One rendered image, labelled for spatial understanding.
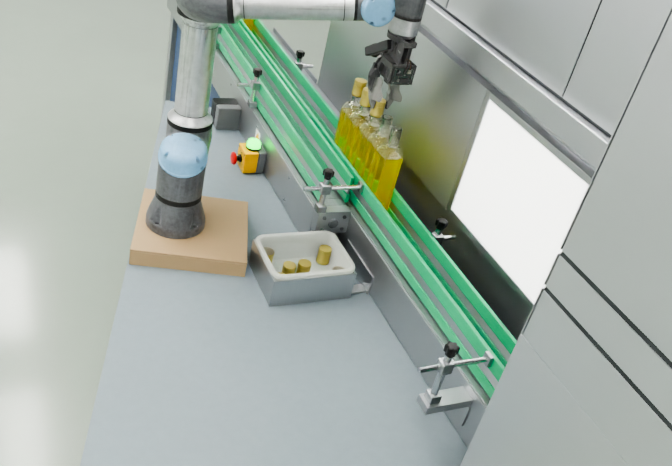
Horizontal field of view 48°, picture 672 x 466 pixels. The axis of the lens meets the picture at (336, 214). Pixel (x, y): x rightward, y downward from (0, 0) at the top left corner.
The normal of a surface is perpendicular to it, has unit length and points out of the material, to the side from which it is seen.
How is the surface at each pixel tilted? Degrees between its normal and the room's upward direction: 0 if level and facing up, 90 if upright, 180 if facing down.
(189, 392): 0
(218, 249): 1
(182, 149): 7
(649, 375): 90
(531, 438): 90
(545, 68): 90
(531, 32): 90
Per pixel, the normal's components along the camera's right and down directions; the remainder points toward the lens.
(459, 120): -0.90, 0.05
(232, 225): 0.21, -0.83
